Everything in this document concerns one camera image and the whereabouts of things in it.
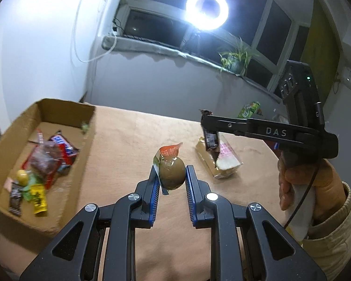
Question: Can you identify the brown egg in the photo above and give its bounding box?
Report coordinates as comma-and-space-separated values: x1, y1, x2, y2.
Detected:
153, 143, 186, 195

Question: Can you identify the small dark chocolate packet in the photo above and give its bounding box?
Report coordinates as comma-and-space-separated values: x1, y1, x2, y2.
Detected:
9, 182, 22, 217

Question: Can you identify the snickers bar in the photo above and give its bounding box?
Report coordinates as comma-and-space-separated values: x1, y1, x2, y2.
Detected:
49, 131, 79, 166
199, 108, 222, 153

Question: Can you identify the dark cake clear red wrapper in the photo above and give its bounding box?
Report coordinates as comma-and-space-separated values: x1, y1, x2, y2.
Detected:
21, 129, 54, 190

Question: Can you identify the yellow candy packet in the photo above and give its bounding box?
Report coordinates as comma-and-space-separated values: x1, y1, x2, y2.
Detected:
30, 184, 47, 215

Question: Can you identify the green snack packet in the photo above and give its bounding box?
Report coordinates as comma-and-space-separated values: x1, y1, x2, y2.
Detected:
21, 173, 45, 202

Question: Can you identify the black ring light tripod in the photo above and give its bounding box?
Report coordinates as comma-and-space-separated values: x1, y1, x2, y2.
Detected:
180, 29, 201, 53

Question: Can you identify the brown cardboard box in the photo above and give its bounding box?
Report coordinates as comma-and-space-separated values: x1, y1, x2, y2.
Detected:
0, 98, 95, 237

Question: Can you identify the white charging cable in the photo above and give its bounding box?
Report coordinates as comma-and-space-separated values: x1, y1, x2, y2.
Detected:
69, 0, 118, 64

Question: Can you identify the snickers bar in box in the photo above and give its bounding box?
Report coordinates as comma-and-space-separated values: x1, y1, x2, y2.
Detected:
49, 131, 79, 166

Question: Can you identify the yellow round candy ball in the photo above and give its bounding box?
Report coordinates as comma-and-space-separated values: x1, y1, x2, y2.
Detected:
16, 169, 29, 186

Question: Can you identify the beige right sleeve forearm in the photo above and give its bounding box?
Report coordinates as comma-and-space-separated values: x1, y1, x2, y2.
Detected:
302, 183, 351, 280

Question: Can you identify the white ring light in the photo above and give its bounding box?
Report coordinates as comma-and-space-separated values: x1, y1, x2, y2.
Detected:
184, 0, 229, 30

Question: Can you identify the green snack bag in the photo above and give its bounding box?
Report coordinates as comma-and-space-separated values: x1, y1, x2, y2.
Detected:
237, 102, 261, 119

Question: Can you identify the pink snack packet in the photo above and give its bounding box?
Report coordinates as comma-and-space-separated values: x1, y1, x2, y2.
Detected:
4, 177, 13, 193

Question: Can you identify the potted spider plant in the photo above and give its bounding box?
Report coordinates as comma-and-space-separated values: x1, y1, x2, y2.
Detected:
219, 36, 258, 76

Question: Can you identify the white pink bread package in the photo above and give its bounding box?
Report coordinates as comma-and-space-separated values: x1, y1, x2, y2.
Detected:
195, 135, 243, 179

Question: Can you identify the right hand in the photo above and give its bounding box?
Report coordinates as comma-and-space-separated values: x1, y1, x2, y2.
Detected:
278, 152, 347, 229

